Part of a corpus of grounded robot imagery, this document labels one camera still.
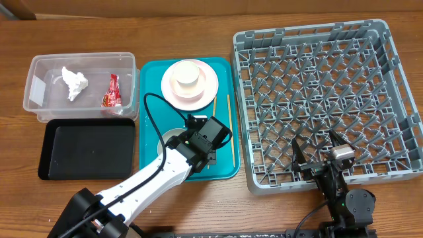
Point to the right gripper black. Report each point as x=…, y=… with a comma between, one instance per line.
x=312, y=168

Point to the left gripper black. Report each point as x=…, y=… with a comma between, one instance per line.
x=212, y=155

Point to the white bowl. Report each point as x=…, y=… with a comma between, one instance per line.
x=167, y=135

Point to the wooden chopstick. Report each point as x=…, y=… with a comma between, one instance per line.
x=214, y=106
x=231, y=128

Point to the red snack wrapper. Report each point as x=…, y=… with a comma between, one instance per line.
x=112, y=97

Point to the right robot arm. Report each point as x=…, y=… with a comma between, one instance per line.
x=351, y=211

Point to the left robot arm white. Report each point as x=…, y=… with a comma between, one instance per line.
x=110, y=212

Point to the grey dishwasher rack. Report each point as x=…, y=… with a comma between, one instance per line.
x=301, y=82

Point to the teal serving tray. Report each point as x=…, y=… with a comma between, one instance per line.
x=166, y=118

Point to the large pink plate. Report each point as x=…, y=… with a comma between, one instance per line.
x=210, y=89

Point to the pale green cup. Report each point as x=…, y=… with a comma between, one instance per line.
x=186, y=72

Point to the black tray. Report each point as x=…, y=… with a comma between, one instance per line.
x=87, y=149

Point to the crumpled white tissue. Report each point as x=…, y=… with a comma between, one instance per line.
x=76, y=82

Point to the clear plastic bin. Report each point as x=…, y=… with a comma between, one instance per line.
x=97, y=68

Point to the white label sticker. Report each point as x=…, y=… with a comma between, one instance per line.
x=37, y=91

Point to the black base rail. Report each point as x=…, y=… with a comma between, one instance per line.
x=257, y=234

